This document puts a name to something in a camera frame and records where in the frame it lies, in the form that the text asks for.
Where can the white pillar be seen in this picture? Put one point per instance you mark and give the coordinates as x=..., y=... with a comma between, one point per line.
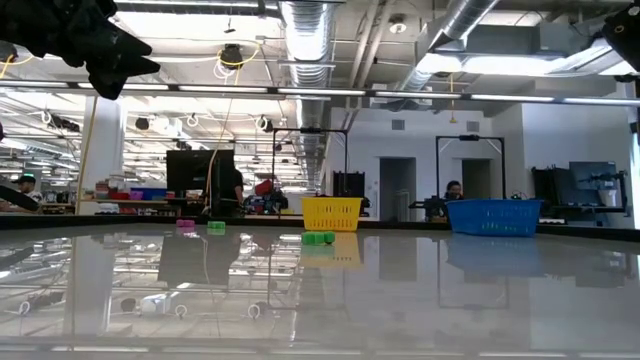
x=107, y=150

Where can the round ceiling lamp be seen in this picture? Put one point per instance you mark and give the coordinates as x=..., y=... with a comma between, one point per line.
x=397, y=25

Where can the wooden shelf board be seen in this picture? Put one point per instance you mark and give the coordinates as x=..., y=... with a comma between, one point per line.
x=125, y=201

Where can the blue plastic basket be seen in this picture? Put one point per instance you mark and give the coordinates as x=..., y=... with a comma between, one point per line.
x=492, y=220

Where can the grey blue screen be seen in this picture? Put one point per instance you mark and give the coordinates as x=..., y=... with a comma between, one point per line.
x=590, y=172

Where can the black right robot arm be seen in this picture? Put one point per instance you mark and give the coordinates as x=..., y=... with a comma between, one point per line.
x=625, y=30

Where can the blue storage bin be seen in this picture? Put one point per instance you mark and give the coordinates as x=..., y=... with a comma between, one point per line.
x=155, y=193

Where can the black overhead camera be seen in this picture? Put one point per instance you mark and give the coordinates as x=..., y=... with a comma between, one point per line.
x=231, y=55

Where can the LED light bar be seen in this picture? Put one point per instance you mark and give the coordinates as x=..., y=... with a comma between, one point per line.
x=225, y=89

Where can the red storage bin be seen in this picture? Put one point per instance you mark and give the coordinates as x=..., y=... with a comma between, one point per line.
x=119, y=196

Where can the black gantry frame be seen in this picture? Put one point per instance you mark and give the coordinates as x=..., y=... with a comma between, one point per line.
x=470, y=137
x=310, y=130

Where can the purple storage bin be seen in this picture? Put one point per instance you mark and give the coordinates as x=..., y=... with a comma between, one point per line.
x=136, y=195

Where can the silver ventilation duct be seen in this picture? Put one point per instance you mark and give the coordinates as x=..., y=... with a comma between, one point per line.
x=460, y=20
x=307, y=40

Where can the black background robot arm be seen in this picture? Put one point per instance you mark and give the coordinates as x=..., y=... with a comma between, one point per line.
x=430, y=206

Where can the purple skeleton toy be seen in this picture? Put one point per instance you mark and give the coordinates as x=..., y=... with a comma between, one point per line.
x=185, y=223

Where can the black monitor panel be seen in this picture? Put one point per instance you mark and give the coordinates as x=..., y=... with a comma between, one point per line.
x=192, y=172

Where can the yellow plastic basket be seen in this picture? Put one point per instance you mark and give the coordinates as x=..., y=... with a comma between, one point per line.
x=330, y=215

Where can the white bucket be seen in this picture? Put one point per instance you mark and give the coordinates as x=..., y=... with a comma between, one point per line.
x=607, y=197

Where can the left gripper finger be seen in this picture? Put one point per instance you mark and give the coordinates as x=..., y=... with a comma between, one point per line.
x=125, y=46
x=132, y=67

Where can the red background object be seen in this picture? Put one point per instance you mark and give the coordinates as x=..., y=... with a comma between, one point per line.
x=264, y=187

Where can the black workstation rig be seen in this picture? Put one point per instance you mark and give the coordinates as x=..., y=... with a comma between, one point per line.
x=550, y=190

